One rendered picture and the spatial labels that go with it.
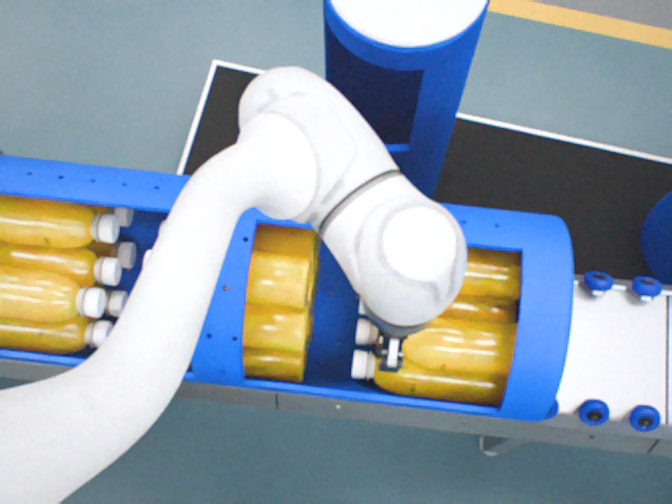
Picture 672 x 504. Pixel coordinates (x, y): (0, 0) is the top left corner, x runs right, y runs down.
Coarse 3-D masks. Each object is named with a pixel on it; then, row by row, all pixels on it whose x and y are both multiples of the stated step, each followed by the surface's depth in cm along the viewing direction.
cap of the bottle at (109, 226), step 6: (102, 216) 121; (108, 216) 121; (114, 216) 121; (102, 222) 121; (108, 222) 121; (114, 222) 121; (102, 228) 121; (108, 228) 120; (114, 228) 122; (102, 234) 121; (108, 234) 121; (114, 234) 122; (102, 240) 122; (108, 240) 121; (114, 240) 122
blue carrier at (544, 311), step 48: (0, 192) 113; (48, 192) 113; (96, 192) 114; (144, 192) 114; (144, 240) 136; (240, 240) 110; (480, 240) 111; (528, 240) 111; (240, 288) 109; (336, 288) 136; (528, 288) 108; (240, 336) 110; (336, 336) 134; (528, 336) 107; (240, 384) 117; (288, 384) 117; (336, 384) 126; (528, 384) 110
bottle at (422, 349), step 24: (408, 336) 116; (432, 336) 115; (456, 336) 115; (480, 336) 115; (504, 336) 115; (408, 360) 118; (432, 360) 115; (456, 360) 115; (480, 360) 115; (504, 360) 115
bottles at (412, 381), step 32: (128, 224) 129; (0, 256) 123; (32, 256) 123; (64, 256) 123; (96, 256) 126; (128, 256) 131; (320, 256) 132; (0, 320) 122; (96, 320) 125; (512, 320) 120; (64, 352) 124; (256, 352) 121; (288, 352) 121; (384, 384) 122; (416, 384) 120; (448, 384) 120; (480, 384) 120
